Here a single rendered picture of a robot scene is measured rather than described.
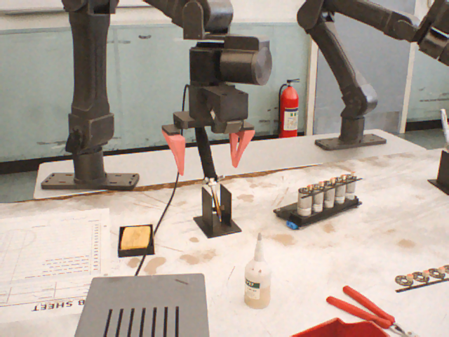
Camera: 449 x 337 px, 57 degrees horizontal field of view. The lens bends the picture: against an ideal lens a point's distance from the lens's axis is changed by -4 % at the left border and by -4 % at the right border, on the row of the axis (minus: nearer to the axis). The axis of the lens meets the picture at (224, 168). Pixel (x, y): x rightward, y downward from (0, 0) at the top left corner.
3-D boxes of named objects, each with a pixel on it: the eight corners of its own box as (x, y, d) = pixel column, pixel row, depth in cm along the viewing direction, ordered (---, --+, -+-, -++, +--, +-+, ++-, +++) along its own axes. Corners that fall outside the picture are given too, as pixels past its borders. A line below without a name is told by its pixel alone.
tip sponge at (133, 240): (120, 234, 71) (119, 225, 70) (153, 231, 72) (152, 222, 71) (118, 258, 64) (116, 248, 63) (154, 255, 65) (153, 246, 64)
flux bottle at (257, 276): (244, 292, 56) (245, 225, 53) (270, 293, 56) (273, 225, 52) (243, 308, 53) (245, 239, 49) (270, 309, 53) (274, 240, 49)
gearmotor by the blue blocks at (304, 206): (293, 216, 74) (295, 189, 72) (303, 213, 75) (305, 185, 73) (303, 222, 72) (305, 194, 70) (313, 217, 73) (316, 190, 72)
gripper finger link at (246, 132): (255, 171, 73) (256, 117, 70) (215, 177, 71) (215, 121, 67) (238, 159, 79) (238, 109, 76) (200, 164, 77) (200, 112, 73)
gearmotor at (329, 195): (316, 208, 77) (318, 182, 75) (325, 205, 78) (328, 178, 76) (326, 213, 75) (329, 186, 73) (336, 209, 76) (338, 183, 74)
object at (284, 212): (299, 231, 71) (300, 225, 71) (272, 215, 77) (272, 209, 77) (362, 207, 80) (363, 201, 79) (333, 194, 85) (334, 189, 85)
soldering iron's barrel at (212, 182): (222, 216, 73) (213, 180, 74) (224, 214, 71) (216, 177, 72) (213, 217, 72) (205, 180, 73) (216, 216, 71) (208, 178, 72)
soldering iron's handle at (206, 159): (215, 180, 74) (200, 111, 77) (219, 176, 72) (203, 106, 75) (202, 182, 74) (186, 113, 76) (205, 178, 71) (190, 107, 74)
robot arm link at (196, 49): (238, 86, 69) (238, 41, 66) (219, 91, 64) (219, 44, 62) (202, 82, 72) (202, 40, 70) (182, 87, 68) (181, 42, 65)
